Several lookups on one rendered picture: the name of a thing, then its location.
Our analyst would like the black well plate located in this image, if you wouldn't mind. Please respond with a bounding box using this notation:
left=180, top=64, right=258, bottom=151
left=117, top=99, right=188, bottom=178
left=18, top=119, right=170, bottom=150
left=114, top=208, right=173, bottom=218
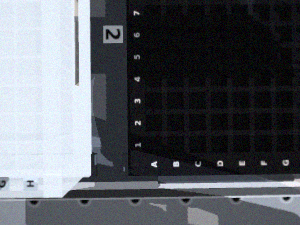
left=126, top=0, right=300, bottom=176

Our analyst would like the grey flat base plate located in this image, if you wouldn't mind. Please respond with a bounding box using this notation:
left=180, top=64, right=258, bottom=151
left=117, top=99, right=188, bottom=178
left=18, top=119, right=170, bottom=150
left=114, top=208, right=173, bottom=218
left=0, top=197, right=300, bottom=225

